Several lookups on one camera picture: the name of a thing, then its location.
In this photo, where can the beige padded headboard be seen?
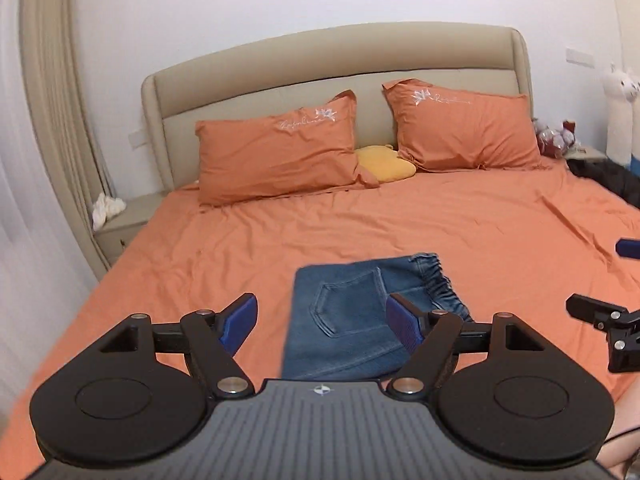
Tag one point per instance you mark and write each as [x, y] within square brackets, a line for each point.
[325, 75]

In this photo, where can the white llama plush toy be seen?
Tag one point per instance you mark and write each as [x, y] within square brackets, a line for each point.
[620, 110]

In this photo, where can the beige curtain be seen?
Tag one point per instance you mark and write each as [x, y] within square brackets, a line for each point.
[60, 85]

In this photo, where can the small plush toys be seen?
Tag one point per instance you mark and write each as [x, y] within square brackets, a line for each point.
[552, 137]

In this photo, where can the white sheer curtain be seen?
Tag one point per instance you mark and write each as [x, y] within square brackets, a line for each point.
[25, 260]

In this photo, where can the yellow cushion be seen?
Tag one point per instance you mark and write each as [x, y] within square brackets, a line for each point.
[385, 162]

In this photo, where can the white crumpled cloth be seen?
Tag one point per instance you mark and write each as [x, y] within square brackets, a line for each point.
[106, 208]

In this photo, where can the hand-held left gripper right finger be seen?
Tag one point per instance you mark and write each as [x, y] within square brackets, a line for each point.
[405, 327]

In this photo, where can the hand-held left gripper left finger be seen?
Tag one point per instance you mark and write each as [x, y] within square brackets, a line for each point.
[240, 325]

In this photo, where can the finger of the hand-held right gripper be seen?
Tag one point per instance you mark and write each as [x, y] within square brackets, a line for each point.
[629, 249]
[622, 330]

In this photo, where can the orange pillow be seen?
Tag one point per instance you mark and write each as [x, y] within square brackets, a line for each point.
[465, 130]
[275, 160]

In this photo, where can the person's leg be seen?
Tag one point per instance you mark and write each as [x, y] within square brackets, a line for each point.
[622, 435]

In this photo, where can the orange bed sheet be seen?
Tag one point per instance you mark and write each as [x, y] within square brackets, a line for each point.
[450, 230]

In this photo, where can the blue denim pants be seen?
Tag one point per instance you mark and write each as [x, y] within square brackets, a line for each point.
[340, 310]

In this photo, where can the dark clothing pile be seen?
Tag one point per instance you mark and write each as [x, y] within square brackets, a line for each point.
[610, 180]

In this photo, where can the beige nightstand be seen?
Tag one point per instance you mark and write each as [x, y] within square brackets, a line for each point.
[592, 152]
[135, 220]

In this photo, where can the white wall socket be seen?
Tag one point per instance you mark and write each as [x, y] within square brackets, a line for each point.
[580, 56]
[136, 139]

